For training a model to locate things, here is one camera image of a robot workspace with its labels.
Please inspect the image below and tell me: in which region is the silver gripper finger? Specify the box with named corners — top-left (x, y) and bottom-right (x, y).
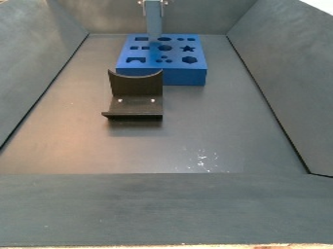
top-left (161, 0), bottom-right (169, 17)
top-left (138, 0), bottom-right (146, 16)

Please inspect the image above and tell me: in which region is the light blue rectangular block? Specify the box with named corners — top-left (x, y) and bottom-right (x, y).
top-left (145, 0), bottom-right (162, 40)

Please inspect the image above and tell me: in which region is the blue foam shape board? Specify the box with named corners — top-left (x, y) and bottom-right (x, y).
top-left (117, 34), bottom-right (209, 86)

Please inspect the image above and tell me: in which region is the black curved fixture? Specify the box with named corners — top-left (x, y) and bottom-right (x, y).
top-left (102, 70), bottom-right (164, 120)

